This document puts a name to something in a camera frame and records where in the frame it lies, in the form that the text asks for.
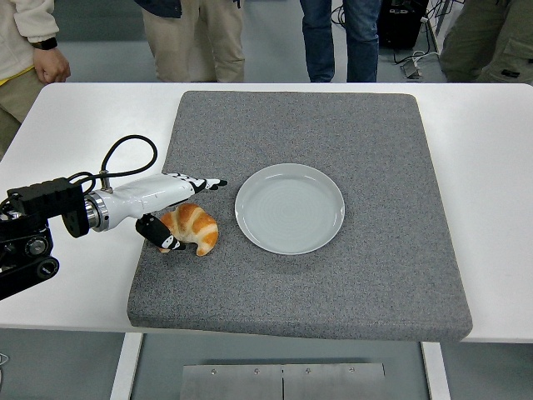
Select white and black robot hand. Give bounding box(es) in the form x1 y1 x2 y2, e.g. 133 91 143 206
99 171 229 253

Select golden croissant bread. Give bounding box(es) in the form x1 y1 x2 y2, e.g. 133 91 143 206
160 202 220 257

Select pale grey round plate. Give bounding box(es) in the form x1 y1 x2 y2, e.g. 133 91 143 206
234 162 346 256

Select grey metal plate with screws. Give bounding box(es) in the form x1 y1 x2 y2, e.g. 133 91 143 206
182 362 388 400

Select white table leg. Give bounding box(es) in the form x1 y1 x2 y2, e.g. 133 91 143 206
420 341 451 400
108 332 145 400

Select grey speckled foam mat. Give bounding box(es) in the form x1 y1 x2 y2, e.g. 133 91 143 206
126 90 474 343

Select person in cream jacket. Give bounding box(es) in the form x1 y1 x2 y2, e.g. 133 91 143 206
0 0 72 159

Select person in blue jeans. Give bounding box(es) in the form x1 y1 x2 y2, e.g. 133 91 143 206
299 0 382 83

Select small grey floor device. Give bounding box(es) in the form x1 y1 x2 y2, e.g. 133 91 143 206
399 57 424 79

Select black equipment box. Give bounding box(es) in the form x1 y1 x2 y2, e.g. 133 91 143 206
378 0 430 51

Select white desk leg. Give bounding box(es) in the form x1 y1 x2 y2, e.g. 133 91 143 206
423 16 446 71

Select person in olive clothing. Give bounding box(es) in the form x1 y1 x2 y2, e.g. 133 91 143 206
439 0 533 84

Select black hanging cables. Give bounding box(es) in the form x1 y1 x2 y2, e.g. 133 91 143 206
330 0 347 27

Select white floor cable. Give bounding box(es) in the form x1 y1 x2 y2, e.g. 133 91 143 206
393 48 441 67

